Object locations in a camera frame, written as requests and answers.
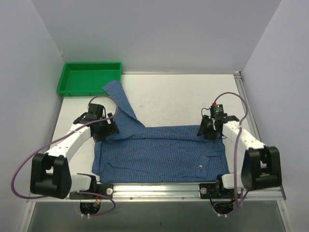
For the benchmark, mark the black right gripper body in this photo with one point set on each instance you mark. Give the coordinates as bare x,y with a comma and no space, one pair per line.
207,129

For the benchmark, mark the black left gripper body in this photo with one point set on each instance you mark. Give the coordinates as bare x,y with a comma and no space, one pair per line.
104,130

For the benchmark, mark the blue checked long sleeve shirt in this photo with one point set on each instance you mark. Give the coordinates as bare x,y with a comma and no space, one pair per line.
140,154

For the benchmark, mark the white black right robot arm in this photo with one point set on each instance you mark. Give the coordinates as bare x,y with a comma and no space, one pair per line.
252,165

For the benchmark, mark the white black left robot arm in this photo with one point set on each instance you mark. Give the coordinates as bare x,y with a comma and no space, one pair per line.
50,172

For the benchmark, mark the green plastic tray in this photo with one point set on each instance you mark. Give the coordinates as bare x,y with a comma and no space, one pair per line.
85,79

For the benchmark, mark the aluminium right side rail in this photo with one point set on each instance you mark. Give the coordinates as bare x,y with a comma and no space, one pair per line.
250,118

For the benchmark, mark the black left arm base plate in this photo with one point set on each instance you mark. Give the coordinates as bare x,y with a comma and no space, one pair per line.
105,189

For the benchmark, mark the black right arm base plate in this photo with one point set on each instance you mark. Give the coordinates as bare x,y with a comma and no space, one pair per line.
221,188

